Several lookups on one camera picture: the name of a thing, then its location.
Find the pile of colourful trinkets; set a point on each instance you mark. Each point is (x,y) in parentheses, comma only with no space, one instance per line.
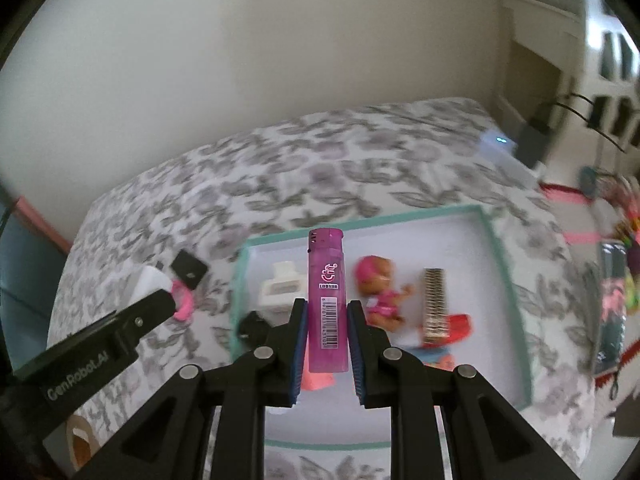
(627,230)

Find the black box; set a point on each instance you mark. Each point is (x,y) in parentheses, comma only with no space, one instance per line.
(532,142)

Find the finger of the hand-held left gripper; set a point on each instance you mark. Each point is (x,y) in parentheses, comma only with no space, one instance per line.
(145,317)

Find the beige slipper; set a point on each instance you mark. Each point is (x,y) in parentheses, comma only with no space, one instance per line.
(80,442)

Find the black charger cube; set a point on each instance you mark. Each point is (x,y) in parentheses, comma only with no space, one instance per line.
(189,267)

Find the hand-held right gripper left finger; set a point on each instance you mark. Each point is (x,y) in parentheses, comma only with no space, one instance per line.
(298,350)

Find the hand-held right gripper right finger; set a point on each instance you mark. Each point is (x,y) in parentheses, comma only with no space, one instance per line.
(356,355)

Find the white charger block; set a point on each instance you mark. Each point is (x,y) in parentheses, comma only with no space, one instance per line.
(145,282)

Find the key-patterned rectangular block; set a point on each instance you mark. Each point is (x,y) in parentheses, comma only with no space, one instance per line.
(435,305)

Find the doll with pink hat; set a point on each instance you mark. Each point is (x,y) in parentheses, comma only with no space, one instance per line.
(375,272)

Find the pink silicone wristband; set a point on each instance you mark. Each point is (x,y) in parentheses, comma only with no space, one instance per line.
(184,307)

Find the grey floral bed blanket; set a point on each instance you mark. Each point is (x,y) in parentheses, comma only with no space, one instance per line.
(350,160)

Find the pink and blue printed toy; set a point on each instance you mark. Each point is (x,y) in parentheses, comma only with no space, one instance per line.
(317,381)

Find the white device with light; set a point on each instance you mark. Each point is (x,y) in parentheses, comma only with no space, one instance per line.
(497,145)

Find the dark patterned packet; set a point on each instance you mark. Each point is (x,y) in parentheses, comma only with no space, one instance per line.
(610,310)

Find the dark wardrobe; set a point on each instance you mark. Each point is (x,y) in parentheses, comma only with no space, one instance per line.
(25,285)

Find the purple lighter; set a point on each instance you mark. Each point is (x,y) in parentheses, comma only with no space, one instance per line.
(327,310)

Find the white hair claw clip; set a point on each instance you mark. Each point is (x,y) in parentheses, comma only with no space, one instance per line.
(280,290)

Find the black clip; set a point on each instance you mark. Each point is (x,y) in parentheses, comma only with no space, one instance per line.
(252,325)

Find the teal-rimmed white tray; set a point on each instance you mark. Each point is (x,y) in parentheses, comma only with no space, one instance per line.
(465,240)

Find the red glue tube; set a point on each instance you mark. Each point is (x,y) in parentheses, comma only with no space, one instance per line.
(457,330)

